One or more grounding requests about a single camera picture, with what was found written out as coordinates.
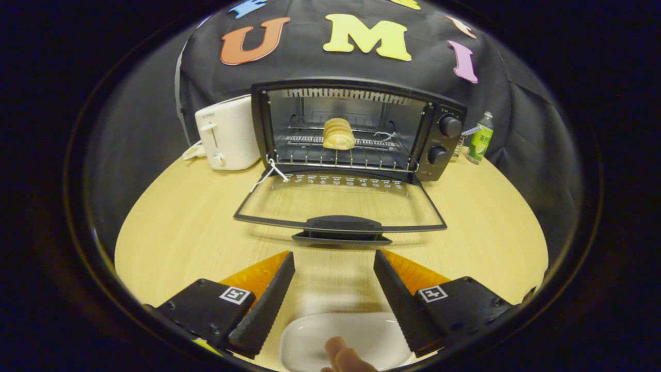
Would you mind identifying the yellow bread roll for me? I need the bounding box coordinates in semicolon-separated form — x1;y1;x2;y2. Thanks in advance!
323;118;356;151

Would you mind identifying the green label drink bottle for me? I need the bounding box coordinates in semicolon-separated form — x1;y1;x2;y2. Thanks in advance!
466;111;494;165

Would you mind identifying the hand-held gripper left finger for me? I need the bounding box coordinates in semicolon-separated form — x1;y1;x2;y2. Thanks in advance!
146;251;296;361

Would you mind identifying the black toaster oven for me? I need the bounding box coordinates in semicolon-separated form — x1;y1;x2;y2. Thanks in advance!
233;77;468;246

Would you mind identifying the white square plate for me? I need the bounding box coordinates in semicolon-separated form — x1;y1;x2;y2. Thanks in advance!
279;312;416;372

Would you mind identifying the white pop-up toaster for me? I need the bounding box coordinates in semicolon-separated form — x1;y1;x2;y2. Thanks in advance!
195;95;261;171

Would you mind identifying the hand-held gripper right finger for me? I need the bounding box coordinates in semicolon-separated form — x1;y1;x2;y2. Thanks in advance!
373;248;522;358

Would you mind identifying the black backdrop cloth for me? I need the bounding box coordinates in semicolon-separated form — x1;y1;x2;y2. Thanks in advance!
85;0;581;264

